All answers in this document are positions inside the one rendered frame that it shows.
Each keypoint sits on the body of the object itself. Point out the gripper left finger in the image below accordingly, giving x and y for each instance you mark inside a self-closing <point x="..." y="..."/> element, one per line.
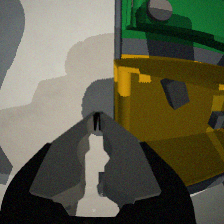
<point x="53" y="174"/>

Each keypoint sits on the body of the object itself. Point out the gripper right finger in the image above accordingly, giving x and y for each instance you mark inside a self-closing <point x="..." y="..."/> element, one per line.
<point x="136" y="174"/>

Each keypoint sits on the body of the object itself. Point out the dark grey metal shelf frame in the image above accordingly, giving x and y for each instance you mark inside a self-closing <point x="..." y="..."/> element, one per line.
<point x="129" y="44"/>

